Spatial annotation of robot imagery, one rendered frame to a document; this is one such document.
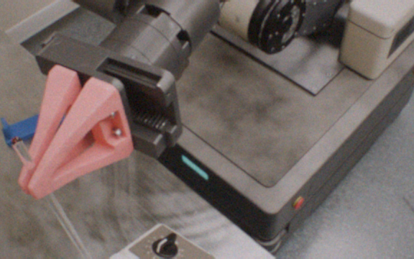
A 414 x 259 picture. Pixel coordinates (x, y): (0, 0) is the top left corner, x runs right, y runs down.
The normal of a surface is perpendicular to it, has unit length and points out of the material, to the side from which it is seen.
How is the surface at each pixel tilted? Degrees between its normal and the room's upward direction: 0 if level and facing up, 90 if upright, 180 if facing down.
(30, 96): 0
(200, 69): 0
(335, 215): 0
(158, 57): 56
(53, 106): 22
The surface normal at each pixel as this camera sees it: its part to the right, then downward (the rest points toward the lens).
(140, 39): 0.30, -0.43
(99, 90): -0.22, -0.31
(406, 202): -0.03, -0.61
